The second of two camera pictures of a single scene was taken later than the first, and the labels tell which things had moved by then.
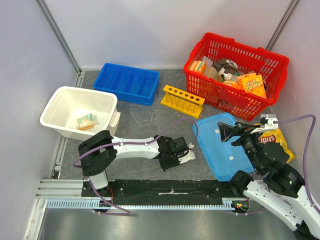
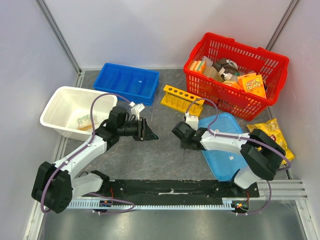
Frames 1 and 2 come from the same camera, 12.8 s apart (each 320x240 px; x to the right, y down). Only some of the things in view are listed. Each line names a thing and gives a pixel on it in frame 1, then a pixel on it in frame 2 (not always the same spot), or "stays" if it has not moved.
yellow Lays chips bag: [275, 135] stays
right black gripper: [240, 130] -> [188, 144]
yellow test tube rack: [183, 101] stays
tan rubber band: [86, 128] stays
